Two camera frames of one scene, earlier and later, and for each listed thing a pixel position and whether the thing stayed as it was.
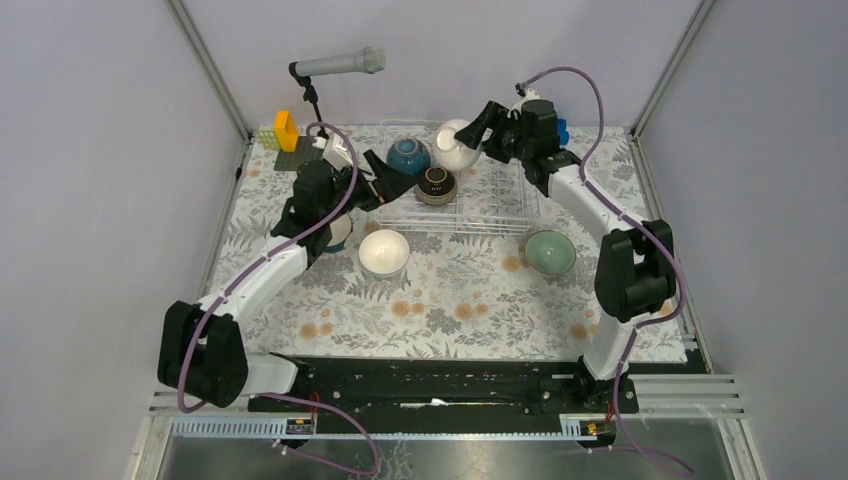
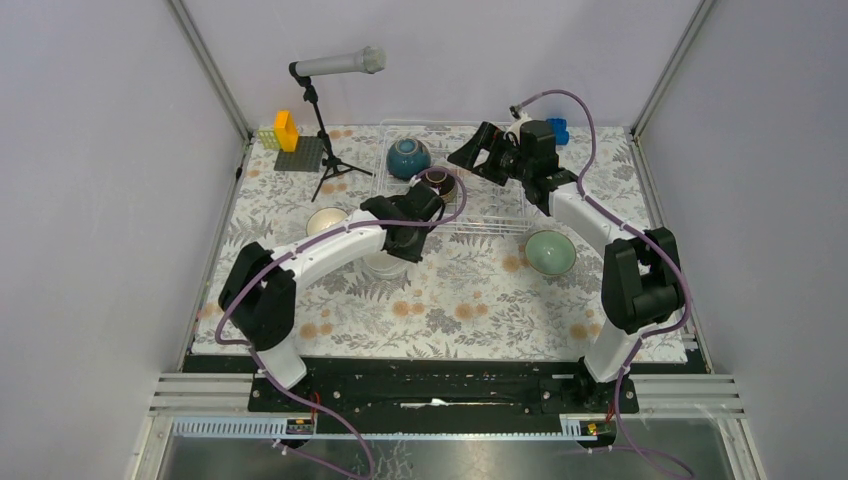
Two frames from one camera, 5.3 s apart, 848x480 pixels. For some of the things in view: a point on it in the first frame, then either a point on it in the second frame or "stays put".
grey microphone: x=369 y=59 stays put
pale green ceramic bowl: x=550 y=252 stays put
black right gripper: x=494 y=117 → x=490 y=139
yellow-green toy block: x=269 y=139 stays put
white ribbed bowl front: x=383 y=253 stays put
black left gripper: x=387 y=182 → x=414 y=254
